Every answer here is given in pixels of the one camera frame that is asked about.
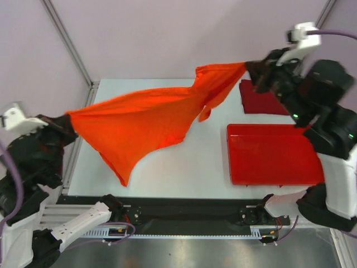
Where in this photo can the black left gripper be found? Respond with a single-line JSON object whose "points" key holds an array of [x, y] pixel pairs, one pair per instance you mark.
{"points": [[63, 121]]}

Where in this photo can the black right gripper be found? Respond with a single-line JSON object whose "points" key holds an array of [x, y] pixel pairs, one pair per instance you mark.
{"points": [[268, 73]]}

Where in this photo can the orange t shirt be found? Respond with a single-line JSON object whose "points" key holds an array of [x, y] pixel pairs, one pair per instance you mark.
{"points": [[125, 129]]}

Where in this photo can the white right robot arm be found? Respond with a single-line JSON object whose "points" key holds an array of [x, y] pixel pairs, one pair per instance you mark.
{"points": [[312, 101]]}

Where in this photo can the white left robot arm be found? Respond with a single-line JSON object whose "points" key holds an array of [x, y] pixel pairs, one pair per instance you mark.
{"points": [[22, 244]]}

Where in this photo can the folded dark red t shirt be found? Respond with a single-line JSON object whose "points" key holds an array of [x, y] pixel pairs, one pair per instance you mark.
{"points": [[254, 103]]}

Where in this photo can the red plastic tray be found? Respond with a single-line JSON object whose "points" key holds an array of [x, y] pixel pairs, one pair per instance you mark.
{"points": [[271, 155]]}

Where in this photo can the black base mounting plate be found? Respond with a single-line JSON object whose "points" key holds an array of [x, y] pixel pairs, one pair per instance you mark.
{"points": [[195, 217]]}

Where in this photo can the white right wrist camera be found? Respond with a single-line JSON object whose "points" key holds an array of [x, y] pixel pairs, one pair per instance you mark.
{"points": [[301, 42]]}

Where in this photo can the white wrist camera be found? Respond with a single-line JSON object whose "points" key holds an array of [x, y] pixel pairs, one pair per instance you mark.
{"points": [[15, 119], [301, 42]]}

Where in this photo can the left aluminium frame post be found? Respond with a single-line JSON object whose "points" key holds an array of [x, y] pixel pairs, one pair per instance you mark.
{"points": [[66, 39]]}

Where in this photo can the aluminium frame post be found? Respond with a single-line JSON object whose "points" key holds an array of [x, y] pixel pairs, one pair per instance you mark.
{"points": [[66, 39], [325, 13]]}

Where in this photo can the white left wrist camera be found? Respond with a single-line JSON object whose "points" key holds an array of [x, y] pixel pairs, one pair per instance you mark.
{"points": [[15, 119]]}

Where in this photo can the aluminium front rail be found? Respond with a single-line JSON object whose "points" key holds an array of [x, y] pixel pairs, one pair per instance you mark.
{"points": [[55, 215]]}

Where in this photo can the right aluminium frame post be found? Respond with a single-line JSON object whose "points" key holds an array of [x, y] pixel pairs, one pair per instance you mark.
{"points": [[325, 13]]}

